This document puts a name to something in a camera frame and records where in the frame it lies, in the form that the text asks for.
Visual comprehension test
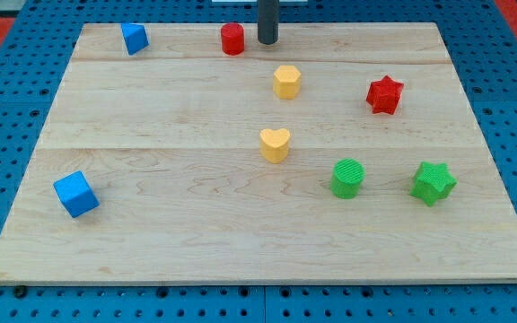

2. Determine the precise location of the green cylinder block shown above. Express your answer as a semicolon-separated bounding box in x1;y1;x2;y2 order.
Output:
330;159;365;199

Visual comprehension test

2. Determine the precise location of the green star block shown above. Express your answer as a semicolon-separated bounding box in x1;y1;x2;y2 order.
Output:
410;161;458;206

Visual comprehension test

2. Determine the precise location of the wooden board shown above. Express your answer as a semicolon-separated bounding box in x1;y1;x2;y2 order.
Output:
0;22;517;286

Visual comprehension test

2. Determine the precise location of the yellow hexagon block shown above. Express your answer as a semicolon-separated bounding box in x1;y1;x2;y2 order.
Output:
273;65;302;100

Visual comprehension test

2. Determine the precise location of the red cylinder block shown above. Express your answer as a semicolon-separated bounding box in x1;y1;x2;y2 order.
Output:
220;22;245;56

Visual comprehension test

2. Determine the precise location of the blue triangular prism block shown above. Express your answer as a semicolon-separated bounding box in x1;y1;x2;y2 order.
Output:
120;23;149;56

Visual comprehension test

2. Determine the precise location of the red star block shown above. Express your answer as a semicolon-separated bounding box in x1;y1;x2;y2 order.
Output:
366;75;404;115

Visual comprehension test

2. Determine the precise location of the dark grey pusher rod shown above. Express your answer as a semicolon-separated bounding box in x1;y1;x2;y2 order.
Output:
257;0;280;45

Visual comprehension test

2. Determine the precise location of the blue cube block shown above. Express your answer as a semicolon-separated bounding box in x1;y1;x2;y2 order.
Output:
53;170;100;218

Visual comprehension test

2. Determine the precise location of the yellow heart block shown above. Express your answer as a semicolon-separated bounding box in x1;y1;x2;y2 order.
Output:
259;128;291;163

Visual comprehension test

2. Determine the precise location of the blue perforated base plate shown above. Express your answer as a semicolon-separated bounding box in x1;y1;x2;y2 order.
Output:
0;0;517;322

